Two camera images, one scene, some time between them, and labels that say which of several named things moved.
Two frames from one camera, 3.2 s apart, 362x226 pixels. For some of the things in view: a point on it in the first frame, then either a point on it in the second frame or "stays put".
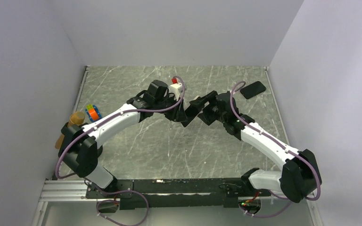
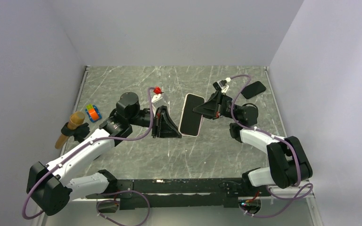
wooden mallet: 77,118 stays put
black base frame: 173,193 stays put
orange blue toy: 94,114 stays put
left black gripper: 178,114 → 163,125
